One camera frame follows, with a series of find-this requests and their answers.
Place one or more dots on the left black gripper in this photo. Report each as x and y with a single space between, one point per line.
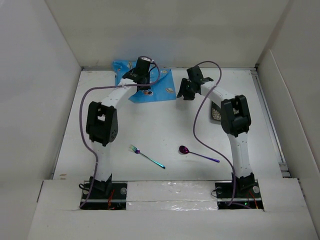
147 86

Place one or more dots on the purple iridescent spoon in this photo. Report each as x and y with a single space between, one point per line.
184 150

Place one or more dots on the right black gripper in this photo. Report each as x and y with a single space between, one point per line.
182 91

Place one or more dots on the iridescent fork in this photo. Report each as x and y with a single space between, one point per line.
137 151

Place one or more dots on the dark floral square plate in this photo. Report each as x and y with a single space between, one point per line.
215 112

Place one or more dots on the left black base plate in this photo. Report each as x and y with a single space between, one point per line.
113 198

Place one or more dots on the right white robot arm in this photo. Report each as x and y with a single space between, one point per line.
235 120

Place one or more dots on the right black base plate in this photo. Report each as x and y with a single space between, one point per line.
248 199

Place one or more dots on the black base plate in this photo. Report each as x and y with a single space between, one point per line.
113 198
248 199

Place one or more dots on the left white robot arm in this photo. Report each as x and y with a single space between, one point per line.
102 121

